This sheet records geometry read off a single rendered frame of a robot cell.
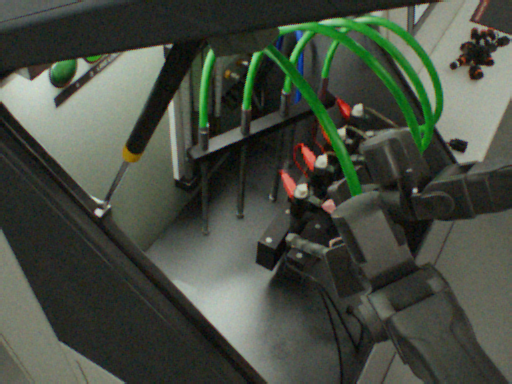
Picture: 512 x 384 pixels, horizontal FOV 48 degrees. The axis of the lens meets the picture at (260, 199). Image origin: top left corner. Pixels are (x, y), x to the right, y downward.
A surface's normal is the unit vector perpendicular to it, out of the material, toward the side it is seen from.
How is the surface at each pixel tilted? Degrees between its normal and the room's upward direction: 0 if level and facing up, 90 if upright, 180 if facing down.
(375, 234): 46
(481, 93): 0
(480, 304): 0
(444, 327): 41
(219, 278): 0
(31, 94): 90
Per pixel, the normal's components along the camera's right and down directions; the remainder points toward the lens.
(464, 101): 0.07, -0.61
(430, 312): -0.45, -0.82
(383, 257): 0.03, 0.20
